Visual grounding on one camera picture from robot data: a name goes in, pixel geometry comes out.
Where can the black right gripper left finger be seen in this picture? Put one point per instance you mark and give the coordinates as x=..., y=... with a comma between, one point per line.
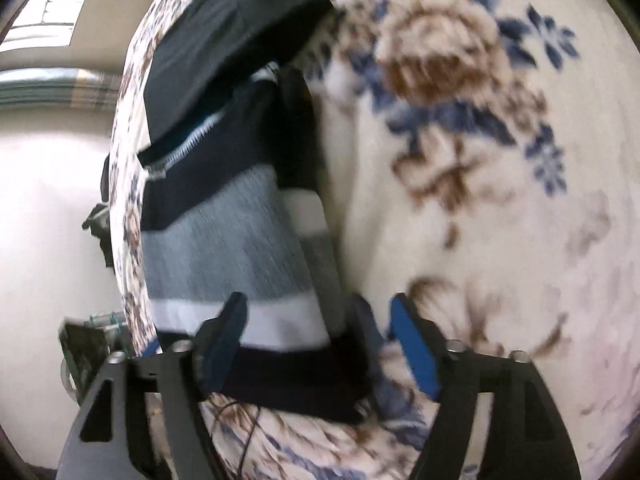
x=141, y=418

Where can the black folded garment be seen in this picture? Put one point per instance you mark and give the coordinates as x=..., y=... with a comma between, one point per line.
x=213, y=47

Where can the navy striped knit sweater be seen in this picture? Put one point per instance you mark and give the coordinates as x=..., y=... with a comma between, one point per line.
x=238, y=257

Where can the black device on floor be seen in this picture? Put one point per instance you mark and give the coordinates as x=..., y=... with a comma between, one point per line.
x=86, y=345

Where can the green plaid curtain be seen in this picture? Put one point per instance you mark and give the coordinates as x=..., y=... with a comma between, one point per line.
x=62, y=87

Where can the floral cream bed blanket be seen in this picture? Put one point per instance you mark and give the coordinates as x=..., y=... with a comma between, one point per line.
x=482, y=157

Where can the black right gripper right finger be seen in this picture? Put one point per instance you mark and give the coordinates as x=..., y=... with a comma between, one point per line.
x=495, y=419

